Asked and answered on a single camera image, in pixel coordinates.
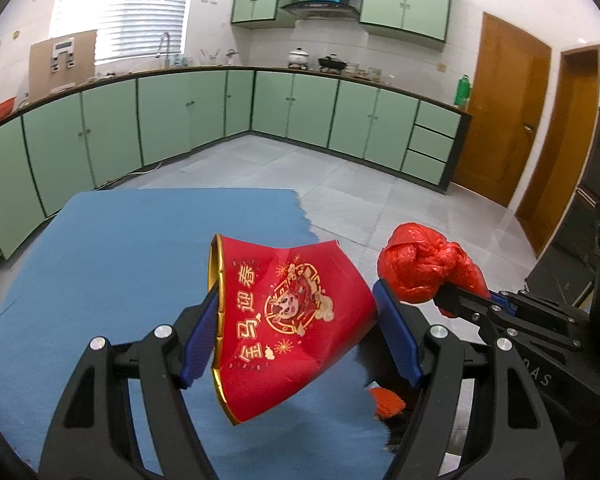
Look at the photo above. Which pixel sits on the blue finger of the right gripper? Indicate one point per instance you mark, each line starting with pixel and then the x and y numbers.
pixel 501 301

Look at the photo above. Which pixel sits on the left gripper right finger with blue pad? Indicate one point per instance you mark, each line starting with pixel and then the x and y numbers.
pixel 510 435

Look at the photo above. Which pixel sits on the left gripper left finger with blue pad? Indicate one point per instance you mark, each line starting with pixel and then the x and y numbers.
pixel 92 433

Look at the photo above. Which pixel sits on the red plastic bag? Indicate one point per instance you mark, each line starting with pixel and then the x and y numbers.
pixel 417 261

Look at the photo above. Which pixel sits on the orange foam fruit net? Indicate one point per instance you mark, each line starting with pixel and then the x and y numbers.
pixel 387 403

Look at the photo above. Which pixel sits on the red festive paper cup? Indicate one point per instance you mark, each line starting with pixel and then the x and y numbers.
pixel 285 315

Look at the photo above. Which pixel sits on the black trash bin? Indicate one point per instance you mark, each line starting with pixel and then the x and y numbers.
pixel 373 353

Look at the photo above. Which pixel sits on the green lower kitchen cabinets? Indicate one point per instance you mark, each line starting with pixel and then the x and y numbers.
pixel 90 137

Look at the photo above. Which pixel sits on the kitchen faucet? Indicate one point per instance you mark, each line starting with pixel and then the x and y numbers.
pixel 164 49

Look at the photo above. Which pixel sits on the black glass cabinet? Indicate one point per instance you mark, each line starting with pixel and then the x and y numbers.
pixel 566 271

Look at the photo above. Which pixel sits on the blue scalloped table mat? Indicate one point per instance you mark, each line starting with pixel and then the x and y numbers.
pixel 119 263

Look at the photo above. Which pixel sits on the wooden door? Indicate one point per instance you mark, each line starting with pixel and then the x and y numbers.
pixel 505 105
pixel 565 148

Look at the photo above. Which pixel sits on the green bottle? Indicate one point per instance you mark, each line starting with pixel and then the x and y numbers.
pixel 462 93

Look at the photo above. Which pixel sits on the black wok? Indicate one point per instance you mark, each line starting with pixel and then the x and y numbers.
pixel 331 64

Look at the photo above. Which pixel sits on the white cooking pot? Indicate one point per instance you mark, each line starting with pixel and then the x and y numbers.
pixel 298 59

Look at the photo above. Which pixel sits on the brown cardboard board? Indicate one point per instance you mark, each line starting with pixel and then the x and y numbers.
pixel 61 63

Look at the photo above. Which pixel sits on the range hood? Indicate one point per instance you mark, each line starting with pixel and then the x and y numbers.
pixel 308 9

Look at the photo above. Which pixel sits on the window blinds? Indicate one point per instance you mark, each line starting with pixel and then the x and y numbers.
pixel 125 28

